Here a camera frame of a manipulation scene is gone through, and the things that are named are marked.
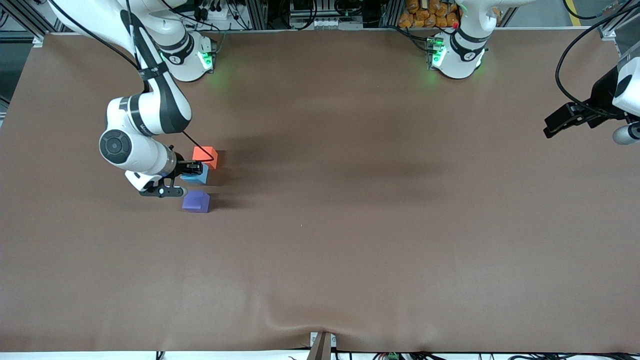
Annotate aluminium frame post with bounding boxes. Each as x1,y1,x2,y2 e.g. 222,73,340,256
380,0,405,28
244,0,268,31

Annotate orange snack bags pile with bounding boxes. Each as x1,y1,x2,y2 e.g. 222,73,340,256
398,0,461,28

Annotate aluminium frame corner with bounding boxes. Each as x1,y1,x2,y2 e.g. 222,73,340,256
597,0,640,41

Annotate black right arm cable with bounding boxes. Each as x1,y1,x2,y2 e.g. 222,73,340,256
47,0,217,171

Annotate brown table cover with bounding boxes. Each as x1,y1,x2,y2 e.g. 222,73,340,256
0,27,640,353

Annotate aluminium frame strut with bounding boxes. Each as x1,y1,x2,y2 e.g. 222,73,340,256
7,0,66,38

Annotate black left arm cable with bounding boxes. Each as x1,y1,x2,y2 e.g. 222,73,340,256
555,0,640,119

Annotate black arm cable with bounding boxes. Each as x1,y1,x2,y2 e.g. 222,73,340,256
47,0,217,171
555,0,640,119

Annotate light blue foam block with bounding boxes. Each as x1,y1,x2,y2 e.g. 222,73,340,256
180,163,210,185

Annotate white power strip black plugs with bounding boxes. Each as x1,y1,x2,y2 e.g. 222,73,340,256
192,0,241,21

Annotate purple foam block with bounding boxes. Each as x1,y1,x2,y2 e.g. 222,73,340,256
182,190,211,214

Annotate orange foam block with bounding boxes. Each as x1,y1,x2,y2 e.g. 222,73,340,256
192,146,219,170

